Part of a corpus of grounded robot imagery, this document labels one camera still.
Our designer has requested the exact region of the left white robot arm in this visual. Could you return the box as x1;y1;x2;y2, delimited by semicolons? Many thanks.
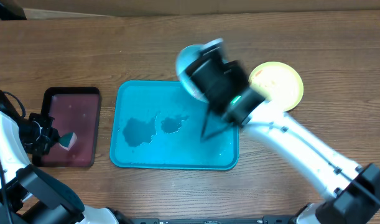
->
0;111;124;223

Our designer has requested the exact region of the dark red sponge tray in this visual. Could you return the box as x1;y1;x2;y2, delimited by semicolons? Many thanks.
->
32;87;101;167

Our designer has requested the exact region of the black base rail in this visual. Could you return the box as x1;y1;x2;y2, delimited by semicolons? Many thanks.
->
131;215;294;224

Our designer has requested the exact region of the cardboard backboard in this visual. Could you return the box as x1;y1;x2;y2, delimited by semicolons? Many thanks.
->
0;0;380;18

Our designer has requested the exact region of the teal plastic tray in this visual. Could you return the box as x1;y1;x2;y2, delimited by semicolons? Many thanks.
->
109;80;239;170

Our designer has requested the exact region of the yellow-green plate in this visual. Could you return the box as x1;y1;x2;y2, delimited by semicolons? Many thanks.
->
248;62;304;111

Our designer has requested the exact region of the light blue plate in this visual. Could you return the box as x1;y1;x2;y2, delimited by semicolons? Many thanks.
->
175;38;223;103

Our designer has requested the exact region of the dark green sponge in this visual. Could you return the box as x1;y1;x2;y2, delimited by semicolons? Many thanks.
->
58;132;77;151

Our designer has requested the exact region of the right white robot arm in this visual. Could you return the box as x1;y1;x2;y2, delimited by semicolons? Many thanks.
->
180;45;380;223

